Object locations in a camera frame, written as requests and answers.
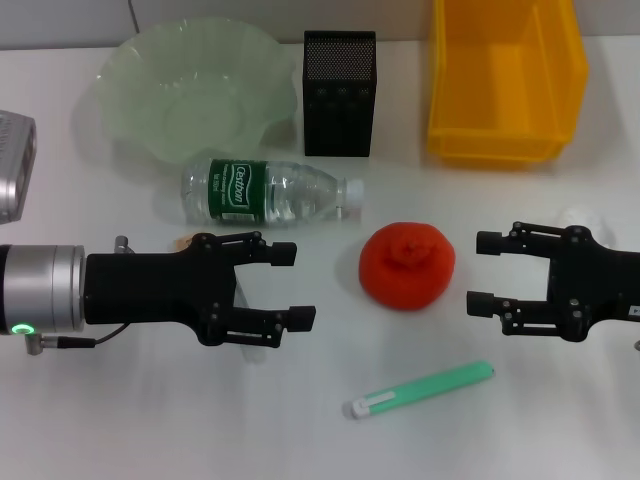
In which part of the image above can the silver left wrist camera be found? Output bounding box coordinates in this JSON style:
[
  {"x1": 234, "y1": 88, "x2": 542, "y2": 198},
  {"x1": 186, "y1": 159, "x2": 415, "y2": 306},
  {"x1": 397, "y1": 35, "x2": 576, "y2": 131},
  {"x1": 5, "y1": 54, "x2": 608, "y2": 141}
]
[{"x1": 0, "y1": 109, "x2": 37, "y2": 226}]

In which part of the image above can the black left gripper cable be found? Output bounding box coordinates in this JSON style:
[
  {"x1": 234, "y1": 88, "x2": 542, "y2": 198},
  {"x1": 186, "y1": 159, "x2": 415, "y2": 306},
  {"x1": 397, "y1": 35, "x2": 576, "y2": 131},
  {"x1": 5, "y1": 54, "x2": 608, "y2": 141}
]
[{"x1": 23, "y1": 319, "x2": 132, "y2": 356}]

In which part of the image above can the black mesh pen holder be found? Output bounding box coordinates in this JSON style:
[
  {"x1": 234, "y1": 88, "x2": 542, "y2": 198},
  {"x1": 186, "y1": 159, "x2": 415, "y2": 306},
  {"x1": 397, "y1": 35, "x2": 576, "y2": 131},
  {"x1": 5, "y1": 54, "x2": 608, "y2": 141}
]
[{"x1": 302, "y1": 29, "x2": 377, "y2": 159}]

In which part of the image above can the green pen with white cap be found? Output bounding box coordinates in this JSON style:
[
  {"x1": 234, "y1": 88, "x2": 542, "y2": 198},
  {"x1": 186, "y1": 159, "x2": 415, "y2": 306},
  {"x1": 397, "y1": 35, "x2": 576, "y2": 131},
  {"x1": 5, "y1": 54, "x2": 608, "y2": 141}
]
[{"x1": 342, "y1": 359, "x2": 497, "y2": 421}]

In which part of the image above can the white paper ball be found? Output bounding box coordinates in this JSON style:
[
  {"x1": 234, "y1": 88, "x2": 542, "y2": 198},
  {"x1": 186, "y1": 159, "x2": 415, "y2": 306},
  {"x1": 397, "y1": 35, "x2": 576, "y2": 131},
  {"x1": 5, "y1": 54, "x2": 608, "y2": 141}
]
[{"x1": 557, "y1": 204, "x2": 616, "y2": 246}]

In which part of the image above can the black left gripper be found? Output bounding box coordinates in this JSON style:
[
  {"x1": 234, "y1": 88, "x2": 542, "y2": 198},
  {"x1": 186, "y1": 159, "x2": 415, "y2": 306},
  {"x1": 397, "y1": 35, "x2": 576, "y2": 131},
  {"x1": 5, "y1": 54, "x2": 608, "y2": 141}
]
[{"x1": 83, "y1": 230, "x2": 318, "y2": 349}]

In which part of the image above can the red-orange knitted toy orange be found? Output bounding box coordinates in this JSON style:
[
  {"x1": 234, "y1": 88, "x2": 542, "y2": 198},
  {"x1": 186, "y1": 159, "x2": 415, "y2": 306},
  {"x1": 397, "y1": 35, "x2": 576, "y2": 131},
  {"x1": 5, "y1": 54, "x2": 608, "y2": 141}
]
[{"x1": 358, "y1": 223, "x2": 457, "y2": 311}]

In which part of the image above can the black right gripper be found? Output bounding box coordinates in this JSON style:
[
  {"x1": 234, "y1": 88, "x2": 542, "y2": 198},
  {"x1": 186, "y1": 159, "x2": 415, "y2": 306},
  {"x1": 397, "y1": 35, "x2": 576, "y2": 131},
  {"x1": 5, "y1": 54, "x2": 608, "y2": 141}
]
[{"x1": 465, "y1": 221, "x2": 640, "y2": 345}]

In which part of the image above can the clear bottle with green label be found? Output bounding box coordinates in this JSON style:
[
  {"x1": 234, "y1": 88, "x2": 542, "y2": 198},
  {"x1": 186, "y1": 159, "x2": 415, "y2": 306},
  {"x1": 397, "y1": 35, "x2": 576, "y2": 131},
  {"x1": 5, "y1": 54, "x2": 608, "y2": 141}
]
[{"x1": 180, "y1": 158, "x2": 365, "y2": 227}]

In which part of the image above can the green glass fruit plate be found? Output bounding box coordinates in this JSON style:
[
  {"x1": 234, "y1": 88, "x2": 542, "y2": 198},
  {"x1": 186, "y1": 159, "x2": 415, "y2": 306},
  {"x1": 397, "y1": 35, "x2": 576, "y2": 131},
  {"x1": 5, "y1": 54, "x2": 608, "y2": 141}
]
[{"x1": 94, "y1": 17, "x2": 299, "y2": 166}]

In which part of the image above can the yellow plastic bin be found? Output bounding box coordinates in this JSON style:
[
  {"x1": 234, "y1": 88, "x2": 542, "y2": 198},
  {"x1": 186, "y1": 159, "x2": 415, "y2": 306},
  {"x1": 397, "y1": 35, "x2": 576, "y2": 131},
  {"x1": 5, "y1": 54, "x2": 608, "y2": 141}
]
[{"x1": 426, "y1": 0, "x2": 590, "y2": 169}]

